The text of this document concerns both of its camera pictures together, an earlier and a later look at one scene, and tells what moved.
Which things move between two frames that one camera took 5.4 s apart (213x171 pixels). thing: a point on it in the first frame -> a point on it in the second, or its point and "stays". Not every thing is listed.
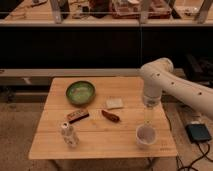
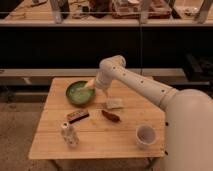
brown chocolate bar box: x=75 y=116 stays
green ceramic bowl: x=80 y=92 stays
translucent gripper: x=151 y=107 -> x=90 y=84
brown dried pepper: x=112 y=117 stays
